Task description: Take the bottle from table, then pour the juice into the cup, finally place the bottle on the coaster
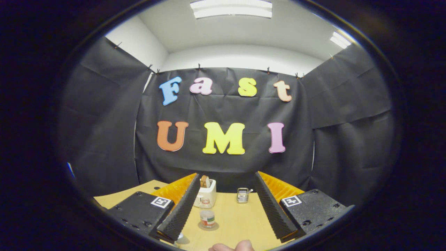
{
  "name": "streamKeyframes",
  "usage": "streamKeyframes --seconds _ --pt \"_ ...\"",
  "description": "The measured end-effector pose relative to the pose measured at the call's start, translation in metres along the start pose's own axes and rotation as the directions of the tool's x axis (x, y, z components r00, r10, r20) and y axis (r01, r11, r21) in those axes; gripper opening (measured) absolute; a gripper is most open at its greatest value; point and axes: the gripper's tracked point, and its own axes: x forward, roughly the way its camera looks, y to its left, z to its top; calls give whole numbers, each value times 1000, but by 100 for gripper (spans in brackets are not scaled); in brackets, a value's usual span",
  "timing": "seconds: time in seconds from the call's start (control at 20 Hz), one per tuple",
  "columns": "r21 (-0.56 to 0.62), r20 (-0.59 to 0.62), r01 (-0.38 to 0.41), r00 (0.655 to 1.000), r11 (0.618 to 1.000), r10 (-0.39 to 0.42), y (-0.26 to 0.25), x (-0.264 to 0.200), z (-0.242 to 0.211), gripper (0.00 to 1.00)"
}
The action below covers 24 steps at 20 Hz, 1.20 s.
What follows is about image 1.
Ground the black backdrop cloth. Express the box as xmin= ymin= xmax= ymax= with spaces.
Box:
xmin=57 ymin=37 xmax=396 ymax=206

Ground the small ceiling light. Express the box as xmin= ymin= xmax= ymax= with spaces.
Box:
xmin=330 ymin=31 xmax=352 ymax=49

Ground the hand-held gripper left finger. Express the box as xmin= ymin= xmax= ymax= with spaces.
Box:
xmin=106 ymin=173 xmax=201 ymax=244

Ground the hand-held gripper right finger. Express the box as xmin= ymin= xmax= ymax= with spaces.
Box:
xmin=253 ymin=171 xmax=356 ymax=244

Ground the clear plastic juice bottle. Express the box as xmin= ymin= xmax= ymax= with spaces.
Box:
xmin=199 ymin=199 xmax=216 ymax=229

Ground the white toaster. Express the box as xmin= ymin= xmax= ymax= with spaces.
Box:
xmin=194 ymin=179 xmax=217 ymax=208

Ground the long ceiling light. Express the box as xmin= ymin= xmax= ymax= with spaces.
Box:
xmin=190 ymin=0 xmax=273 ymax=19

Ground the wooden table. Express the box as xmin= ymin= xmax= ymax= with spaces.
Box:
xmin=93 ymin=180 xmax=279 ymax=251

